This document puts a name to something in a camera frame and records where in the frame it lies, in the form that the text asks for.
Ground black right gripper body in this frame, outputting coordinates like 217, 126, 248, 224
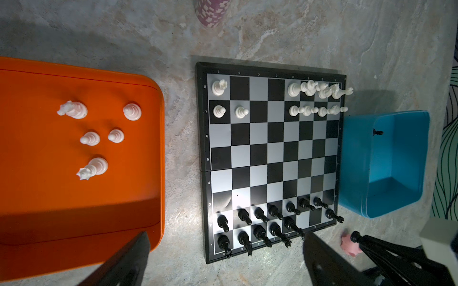
350, 231, 454, 286

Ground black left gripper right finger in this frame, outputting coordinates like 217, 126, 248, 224
303, 232, 374, 286

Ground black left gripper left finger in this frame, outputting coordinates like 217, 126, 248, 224
80, 231, 150, 286

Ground white rook chess piece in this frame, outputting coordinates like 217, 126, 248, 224
332, 87, 354, 100

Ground small pink pig toy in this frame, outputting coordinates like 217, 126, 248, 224
341, 234, 363, 257

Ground blue plastic tray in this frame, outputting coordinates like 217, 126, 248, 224
339, 110, 430, 219

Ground orange plastic tray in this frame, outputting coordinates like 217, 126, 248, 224
1, 57, 165, 281

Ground white pawn in tray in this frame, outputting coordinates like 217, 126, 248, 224
80, 131, 100, 146
108, 129, 125, 144

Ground black pawn in blue tray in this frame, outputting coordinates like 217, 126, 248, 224
373, 129, 384, 136

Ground black and silver chessboard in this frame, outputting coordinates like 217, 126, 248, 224
196, 62, 347, 263

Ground white pawn right edge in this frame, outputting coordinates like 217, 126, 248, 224
328, 106, 348, 115

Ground white pawn far corner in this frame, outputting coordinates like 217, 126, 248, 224
213, 105, 226, 118

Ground white rook far corner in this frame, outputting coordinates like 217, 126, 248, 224
211, 79, 228, 96

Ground pink checkered small cup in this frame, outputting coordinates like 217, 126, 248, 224
194, 0, 231, 27

